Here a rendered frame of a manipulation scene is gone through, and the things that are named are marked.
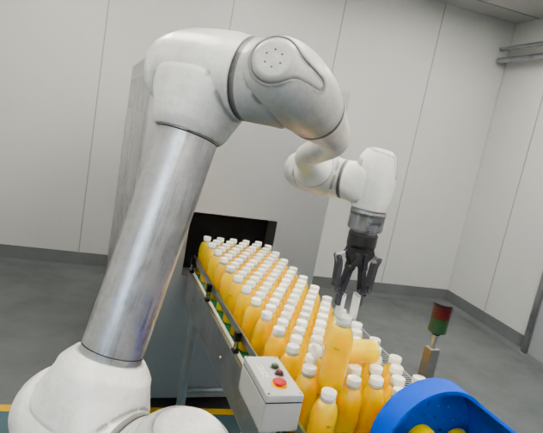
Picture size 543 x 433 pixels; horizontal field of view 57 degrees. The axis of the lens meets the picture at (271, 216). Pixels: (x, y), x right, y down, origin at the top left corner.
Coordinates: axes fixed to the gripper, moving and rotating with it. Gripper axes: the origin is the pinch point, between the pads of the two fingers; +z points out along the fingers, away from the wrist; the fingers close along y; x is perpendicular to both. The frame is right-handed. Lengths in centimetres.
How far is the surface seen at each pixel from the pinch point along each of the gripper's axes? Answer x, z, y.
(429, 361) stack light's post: 18, 25, 47
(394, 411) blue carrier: -26.4, 13.7, 1.1
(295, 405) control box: -7.6, 23.6, -13.1
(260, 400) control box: -4.7, 24.1, -21.1
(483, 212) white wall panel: 353, 8, 371
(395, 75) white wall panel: 389, -124, 237
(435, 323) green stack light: 19, 11, 46
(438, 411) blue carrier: -23.5, 15.8, 15.9
